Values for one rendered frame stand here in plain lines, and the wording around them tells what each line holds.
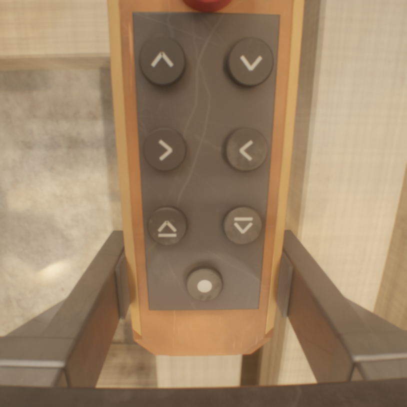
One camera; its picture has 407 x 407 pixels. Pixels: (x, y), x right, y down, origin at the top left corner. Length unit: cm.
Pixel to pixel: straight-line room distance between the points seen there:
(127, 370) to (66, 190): 33
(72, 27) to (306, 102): 27
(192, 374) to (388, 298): 29
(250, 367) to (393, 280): 29
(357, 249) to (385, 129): 12
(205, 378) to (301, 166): 27
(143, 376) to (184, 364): 22
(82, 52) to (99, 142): 15
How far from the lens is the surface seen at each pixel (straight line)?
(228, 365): 38
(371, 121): 30
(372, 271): 35
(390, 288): 48
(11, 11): 42
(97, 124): 48
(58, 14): 40
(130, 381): 58
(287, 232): 16
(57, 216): 54
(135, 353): 62
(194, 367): 38
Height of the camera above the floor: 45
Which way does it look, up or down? 72 degrees down
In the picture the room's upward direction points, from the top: 175 degrees clockwise
